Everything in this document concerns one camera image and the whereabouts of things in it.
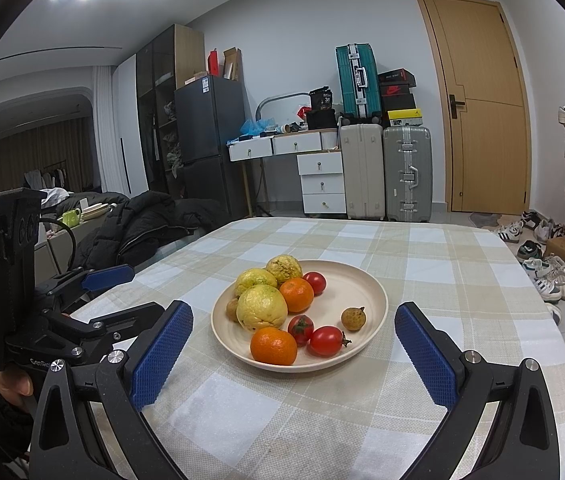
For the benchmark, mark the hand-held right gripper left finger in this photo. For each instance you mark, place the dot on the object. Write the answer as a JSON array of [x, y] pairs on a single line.
[[162, 355]]

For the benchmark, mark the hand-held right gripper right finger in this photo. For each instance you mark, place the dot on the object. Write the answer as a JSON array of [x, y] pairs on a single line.
[[425, 355]]

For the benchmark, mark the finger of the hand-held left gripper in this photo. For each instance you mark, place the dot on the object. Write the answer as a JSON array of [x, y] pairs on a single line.
[[110, 277], [122, 322]]

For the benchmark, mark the brown longan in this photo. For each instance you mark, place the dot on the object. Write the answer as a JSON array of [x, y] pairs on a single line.
[[353, 319], [232, 310]]

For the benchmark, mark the cream round plate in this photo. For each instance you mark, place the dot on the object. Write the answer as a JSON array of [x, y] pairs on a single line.
[[362, 292]]

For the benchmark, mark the red cherry tomato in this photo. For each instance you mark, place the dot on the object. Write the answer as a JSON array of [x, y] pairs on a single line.
[[300, 330], [315, 282], [326, 341]]

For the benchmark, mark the mandarin orange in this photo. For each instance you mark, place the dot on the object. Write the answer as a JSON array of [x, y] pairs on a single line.
[[273, 346], [297, 295]]

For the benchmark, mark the wrinkled yellow passion fruit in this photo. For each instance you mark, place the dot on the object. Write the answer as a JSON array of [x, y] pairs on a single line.
[[285, 267]]

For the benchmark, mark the person's left hand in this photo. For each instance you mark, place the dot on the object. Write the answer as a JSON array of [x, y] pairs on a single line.
[[12, 385]]

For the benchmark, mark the black padded jacket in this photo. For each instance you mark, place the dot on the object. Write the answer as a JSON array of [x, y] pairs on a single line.
[[137, 225]]

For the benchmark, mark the green mug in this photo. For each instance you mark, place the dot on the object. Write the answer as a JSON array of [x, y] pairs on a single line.
[[70, 218]]

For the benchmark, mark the white cloth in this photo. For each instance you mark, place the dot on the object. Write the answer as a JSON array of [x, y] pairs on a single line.
[[57, 196]]

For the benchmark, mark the hanging clothes rack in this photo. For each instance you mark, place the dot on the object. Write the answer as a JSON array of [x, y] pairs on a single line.
[[37, 180]]

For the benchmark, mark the beige checked tablecloth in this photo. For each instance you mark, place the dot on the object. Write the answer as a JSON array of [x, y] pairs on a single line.
[[412, 260]]

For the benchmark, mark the scattered sneakers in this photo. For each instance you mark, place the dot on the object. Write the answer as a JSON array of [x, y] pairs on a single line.
[[542, 285]]

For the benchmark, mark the white curtain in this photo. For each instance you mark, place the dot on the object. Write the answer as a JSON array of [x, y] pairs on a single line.
[[107, 135]]

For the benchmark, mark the grey floor rag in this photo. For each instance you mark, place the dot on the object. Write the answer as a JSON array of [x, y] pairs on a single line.
[[485, 220]]

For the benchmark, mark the black tripod stand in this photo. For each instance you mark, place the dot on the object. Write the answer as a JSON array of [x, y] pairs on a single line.
[[265, 210]]

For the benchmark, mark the cardboard box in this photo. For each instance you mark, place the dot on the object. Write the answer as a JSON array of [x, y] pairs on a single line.
[[562, 255]]

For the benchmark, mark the silver suitcase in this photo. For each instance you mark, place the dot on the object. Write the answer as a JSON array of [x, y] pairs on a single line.
[[395, 185]]

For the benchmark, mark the dark grey refrigerator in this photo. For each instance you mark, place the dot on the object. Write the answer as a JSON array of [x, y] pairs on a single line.
[[207, 125]]

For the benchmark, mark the beige suitcase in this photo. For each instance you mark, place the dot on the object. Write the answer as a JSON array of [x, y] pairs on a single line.
[[362, 175]]

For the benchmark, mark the dark open shelf cabinet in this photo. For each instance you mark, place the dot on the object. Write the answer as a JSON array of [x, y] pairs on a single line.
[[155, 85]]

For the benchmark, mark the white drawer cabinet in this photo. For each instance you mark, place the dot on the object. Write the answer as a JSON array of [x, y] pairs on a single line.
[[321, 185]]

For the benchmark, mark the wooden door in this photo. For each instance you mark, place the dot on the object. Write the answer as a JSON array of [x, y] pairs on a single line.
[[482, 160]]

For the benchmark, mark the blue plastic bag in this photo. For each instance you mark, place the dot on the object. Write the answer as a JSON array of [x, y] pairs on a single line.
[[257, 125]]

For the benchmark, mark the white desk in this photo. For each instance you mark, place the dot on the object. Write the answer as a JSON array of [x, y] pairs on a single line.
[[287, 144]]

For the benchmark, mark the yellow black shoe box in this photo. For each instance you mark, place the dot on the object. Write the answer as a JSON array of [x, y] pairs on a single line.
[[405, 119]]

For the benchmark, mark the red carton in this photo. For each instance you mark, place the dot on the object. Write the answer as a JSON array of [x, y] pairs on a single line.
[[213, 62]]

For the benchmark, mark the flat cardboard cartons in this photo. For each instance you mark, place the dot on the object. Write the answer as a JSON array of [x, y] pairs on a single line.
[[232, 65]]

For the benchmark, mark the red packet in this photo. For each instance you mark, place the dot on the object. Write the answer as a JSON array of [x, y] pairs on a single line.
[[304, 112]]

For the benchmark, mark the black shoe box red logo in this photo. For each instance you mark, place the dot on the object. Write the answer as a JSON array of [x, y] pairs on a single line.
[[397, 90]]

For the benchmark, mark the black printed packaging bag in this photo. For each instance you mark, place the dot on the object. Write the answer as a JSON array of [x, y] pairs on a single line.
[[322, 99]]

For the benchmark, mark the teal suitcase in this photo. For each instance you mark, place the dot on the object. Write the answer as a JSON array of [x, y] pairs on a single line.
[[347, 90]]

